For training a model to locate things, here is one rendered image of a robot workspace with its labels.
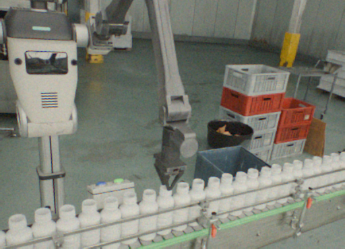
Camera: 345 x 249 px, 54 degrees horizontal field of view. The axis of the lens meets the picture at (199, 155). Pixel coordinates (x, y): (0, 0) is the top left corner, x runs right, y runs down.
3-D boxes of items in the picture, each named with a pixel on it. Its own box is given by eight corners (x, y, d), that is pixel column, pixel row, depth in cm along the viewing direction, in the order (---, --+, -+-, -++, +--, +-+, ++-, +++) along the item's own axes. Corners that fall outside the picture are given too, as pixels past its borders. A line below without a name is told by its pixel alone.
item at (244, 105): (244, 116, 346) (248, 95, 337) (218, 105, 374) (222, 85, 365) (281, 111, 383) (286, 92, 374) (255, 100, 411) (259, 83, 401)
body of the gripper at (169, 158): (170, 156, 107) (173, 134, 104) (186, 170, 99) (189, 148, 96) (152, 159, 104) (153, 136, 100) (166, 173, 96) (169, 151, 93)
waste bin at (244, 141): (214, 200, 319) (225, 138, 292) (191, 178, 353) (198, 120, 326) (251, 191, 343) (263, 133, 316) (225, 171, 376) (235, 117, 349)
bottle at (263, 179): (254, 210, 129) (263, 173, 122) (247, 202, 134) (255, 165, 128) (267, 209, 131) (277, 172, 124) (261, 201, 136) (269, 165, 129)
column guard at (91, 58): (88, 62, 794) (87, 13, 747) (83, 59, 823) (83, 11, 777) (104, 62, 814) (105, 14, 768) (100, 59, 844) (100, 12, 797)
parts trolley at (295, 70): (286, 124, 558) (302, 64, 516) (265, 114, 599) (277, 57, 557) (327, 120, 612) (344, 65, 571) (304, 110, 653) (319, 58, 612)
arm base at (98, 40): (87, 16, 135) (92, 46, 135) (92, 7, 128) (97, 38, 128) (109, 18, 139) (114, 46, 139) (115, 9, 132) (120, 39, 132)
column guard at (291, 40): (284, 70, 1055) (293, 33, 1009) (275, 67, 1085) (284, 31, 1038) (293, 70, 1076) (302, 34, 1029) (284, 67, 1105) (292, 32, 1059)
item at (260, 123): (240, 136, 355) (244, 117, 345) (215, 124, 382) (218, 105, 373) (277, 129, 392) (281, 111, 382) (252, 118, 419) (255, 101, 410)
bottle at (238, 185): (244, 216, 125) (253, 178, 118) (230, 217, 123) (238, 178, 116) (237, 206, 130) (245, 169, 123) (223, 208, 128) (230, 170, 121)
